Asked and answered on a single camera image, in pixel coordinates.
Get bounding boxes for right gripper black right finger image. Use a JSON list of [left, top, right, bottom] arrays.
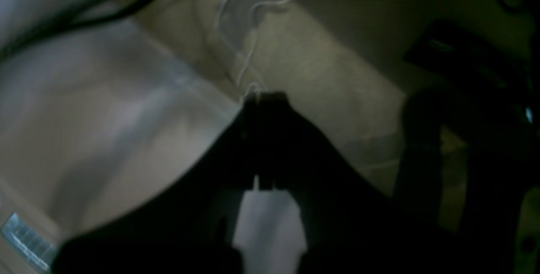
[[258, 93, 476, 274]]

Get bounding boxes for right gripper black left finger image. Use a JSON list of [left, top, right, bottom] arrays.
[[51, 93, 262, 274]]

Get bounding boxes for dark chair silhouette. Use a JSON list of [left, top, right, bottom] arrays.
[[393, 20, 539, 274]]

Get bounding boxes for white cables top right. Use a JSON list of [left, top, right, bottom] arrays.
[[211, 0, 313, 102]]

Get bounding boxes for black cables over table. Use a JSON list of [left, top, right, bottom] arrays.
[[0, 0, 199, 59]]

